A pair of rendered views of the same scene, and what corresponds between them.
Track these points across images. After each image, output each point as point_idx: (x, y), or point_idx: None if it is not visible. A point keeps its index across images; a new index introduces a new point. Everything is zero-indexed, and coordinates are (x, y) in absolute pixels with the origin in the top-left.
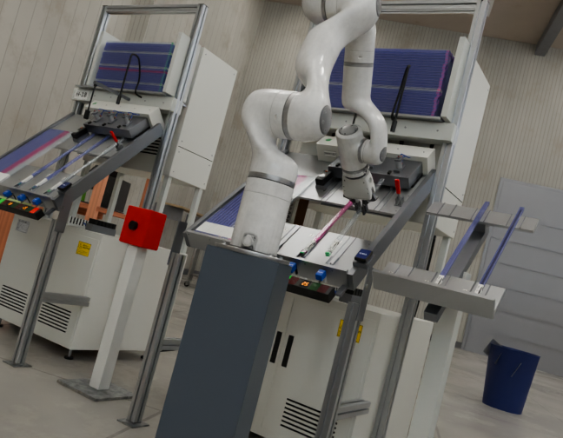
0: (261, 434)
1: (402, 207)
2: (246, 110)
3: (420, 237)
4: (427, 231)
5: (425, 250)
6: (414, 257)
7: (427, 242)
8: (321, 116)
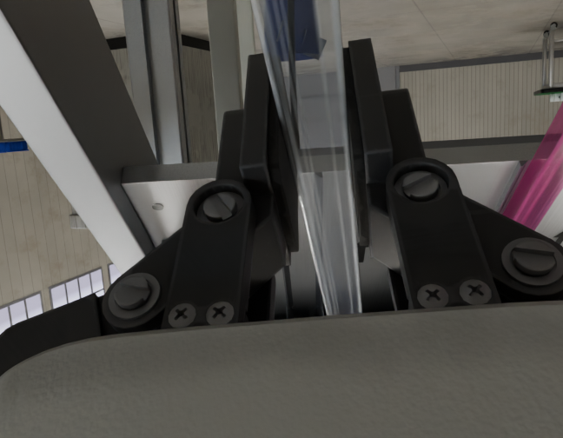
0: None
1: (123, 243)
2: None
3: (172, 109)
4: (152, 143)
5: (135, 58)
6: (169, 13)
7: (139, 94)
8: None
